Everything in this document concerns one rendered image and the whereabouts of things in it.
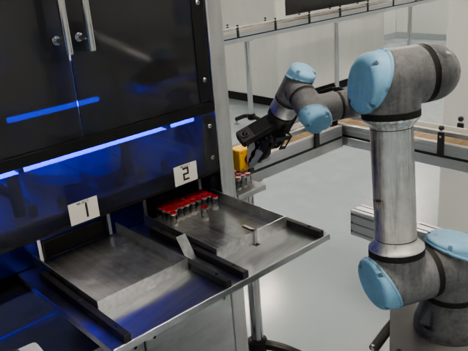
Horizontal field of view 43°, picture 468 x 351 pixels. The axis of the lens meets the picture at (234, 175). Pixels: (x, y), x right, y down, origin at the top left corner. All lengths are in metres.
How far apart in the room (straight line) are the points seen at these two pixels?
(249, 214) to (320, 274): 1.46
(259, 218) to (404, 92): 0.76
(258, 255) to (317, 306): 1.42
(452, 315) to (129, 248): 0.85
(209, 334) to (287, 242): 0.57
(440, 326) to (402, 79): 0.56
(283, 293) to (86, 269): 1.62
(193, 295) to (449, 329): 0.58
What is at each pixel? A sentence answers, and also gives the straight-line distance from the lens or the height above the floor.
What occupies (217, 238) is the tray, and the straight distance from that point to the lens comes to 1.69.
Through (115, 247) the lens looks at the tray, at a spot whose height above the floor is 0.88.
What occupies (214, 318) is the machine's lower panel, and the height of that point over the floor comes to 0.48.
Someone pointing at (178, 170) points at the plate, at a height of 1.04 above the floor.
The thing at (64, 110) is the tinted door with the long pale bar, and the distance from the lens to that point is 1.56.
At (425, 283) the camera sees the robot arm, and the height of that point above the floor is 0.96.
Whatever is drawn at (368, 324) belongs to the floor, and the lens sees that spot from 2.87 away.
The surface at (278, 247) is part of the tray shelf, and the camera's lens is 1.62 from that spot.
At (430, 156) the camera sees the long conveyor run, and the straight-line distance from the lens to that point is 2.30.
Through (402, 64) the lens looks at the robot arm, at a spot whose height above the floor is 1.41.
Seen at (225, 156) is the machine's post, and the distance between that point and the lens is 1.89.
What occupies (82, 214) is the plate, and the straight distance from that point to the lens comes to 1.63.
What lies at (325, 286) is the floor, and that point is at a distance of 3.13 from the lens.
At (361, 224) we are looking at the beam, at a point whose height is 0.50.
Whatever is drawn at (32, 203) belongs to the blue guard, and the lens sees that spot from 1.56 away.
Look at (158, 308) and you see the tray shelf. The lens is 1.42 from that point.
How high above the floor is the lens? 1.63
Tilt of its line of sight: 21 degrees down
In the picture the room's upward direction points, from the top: 5 degrees counter-clockwise
